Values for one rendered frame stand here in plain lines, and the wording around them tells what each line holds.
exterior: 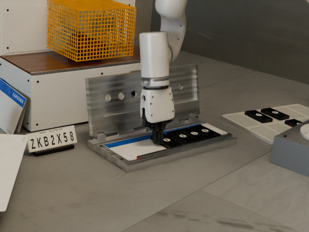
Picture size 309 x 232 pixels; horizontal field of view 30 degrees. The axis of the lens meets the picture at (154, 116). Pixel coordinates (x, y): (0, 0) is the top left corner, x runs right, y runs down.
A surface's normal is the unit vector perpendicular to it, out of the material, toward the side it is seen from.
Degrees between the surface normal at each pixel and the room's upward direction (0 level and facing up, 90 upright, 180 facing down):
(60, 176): 0
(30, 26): 90
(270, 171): 0
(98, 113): 77
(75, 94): 90
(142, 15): 90
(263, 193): 0
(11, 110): 69
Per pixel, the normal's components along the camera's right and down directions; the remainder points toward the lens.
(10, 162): 0.08, -0.94
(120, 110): 0.63, 0.09
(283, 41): -0.63, 0.22
